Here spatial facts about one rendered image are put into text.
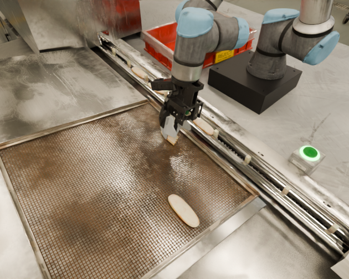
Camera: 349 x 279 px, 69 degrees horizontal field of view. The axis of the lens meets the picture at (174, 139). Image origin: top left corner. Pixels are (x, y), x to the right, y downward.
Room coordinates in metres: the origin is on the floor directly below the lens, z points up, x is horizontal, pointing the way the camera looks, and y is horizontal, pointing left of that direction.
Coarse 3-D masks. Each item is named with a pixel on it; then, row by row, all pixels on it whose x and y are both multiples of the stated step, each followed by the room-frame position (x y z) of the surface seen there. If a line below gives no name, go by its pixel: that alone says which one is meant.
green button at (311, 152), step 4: (304, 148) 0.49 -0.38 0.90; (308, 148) 0.49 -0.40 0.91; (312, 148) 0.49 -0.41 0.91; (304, 152) 0.47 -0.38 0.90; (308, 152) 0.47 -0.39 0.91; (312, 152) 0.47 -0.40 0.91; (316, 152) 0.47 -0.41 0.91; (308, 156) 0.46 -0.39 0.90; (312, 156) 0.46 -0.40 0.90; (316, 156) 0.46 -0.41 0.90
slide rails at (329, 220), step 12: (120, 60) 1.07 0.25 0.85; (132, 72) 0.97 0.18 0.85; (204, 120) 0.67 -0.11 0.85; (204, 132) 0.61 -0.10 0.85; (252, 156) 0.50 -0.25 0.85; (252, 168) 0.45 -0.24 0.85; (264, 168) 0.45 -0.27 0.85; (264, 180) 0.41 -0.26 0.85; (276, 180) 0.41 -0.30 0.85; (276, 192) 0.37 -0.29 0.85; (312, 204) 0.33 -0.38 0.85; (324, 216) 0.30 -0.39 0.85; (324, 228) 0.27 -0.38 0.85; (336, 240) 0.24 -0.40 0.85
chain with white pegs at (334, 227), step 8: (112, 48) 1.15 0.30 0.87; (128, 64) 1.03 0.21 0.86; (216, 136) 0.59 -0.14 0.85; (224, 144) 0.56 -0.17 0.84; (248, 160) 0.48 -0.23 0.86; (256, 168) 0.46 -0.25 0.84; (264, 176) 0.43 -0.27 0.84; (296, 200) 0.35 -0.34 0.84; (304, 208) 0.33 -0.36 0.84; (312, 216) 0.31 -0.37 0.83; (336, 224) 0.27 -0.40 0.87; (344, 240) 0.24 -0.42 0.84
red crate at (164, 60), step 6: (174, 42) 1.30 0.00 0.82; (144, 48) 1.21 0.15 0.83; (150, 48) 1.17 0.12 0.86; (240, 48) 1.18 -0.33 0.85; (246, 48) 1.20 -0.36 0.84; (252, 48) 1.22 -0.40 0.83; (150, 54) 1.16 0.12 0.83; (156, 54) 1.13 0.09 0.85; (234, 54) 1.15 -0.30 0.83; (162, 60) 1.09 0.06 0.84; (204, 60) 1.04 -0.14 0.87; (210, 60) 1.07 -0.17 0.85; (168, 66) 1.04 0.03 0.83; (204, 66) 1.04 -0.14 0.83
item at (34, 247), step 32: (64, 128) 0.53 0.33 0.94; (128, 128) 0.56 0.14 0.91; (160, 128) 0.58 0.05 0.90; (0, 160) 0.39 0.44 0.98; (64, 160) 0.41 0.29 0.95; (160, 160) 0.44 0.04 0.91; (160, 192) 0.33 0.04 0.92; (256, 192) 0.34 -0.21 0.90; (96, 224) 0.23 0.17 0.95; (128, 224) 0.24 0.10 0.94; (128, 256) 0.17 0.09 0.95
